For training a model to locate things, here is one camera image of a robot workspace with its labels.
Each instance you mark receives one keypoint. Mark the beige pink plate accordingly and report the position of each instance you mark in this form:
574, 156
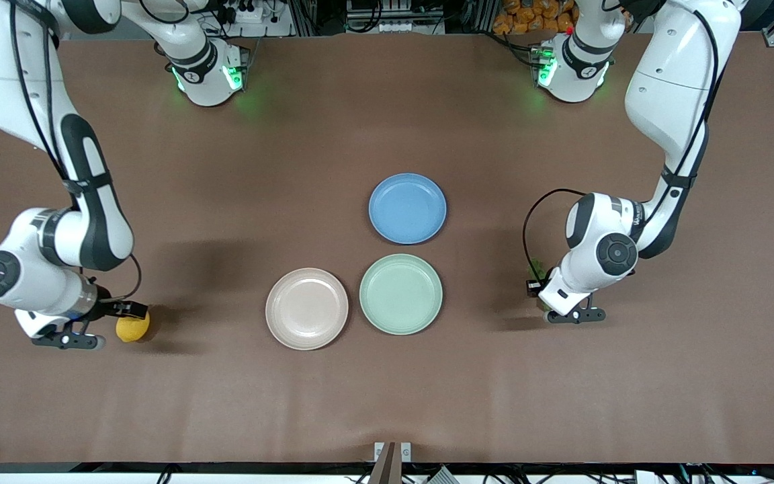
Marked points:
306, 309

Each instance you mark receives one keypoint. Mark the grey finned heat-sink box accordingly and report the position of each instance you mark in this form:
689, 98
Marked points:
442, 476

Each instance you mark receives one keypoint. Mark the camera stand post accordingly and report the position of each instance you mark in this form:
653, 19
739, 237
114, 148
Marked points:
385, 470

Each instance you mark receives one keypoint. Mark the blue plate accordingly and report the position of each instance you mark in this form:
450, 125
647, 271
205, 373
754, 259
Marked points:
407, 208

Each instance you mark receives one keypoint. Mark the aluminium profile bars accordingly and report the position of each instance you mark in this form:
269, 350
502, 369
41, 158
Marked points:
303, 17

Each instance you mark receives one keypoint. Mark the aluminium angle bracket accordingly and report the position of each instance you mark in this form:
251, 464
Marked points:
405, 452

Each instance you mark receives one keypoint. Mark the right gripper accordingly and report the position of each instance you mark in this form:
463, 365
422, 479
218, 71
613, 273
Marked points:
109, 308

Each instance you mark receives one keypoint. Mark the light green plate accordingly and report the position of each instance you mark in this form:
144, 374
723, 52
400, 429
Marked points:
400, 294

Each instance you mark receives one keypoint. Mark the small light grey box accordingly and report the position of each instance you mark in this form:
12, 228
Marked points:
647, 478

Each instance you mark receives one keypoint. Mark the orange items box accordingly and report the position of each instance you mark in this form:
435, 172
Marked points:
528, 17

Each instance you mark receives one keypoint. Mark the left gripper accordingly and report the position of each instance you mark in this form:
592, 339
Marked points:
534, 288

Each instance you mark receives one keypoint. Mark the yellow lemon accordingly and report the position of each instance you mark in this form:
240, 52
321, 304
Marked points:
133, 328

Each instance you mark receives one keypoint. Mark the white power strip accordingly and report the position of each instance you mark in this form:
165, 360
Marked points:
252, 12

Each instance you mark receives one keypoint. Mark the green lettuce leaf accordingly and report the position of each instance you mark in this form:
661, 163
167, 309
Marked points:
537, 271

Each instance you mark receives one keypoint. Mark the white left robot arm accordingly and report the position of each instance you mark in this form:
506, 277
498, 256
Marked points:
676, 87

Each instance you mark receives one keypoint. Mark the brown table mat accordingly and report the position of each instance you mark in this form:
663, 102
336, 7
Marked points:
387, 390

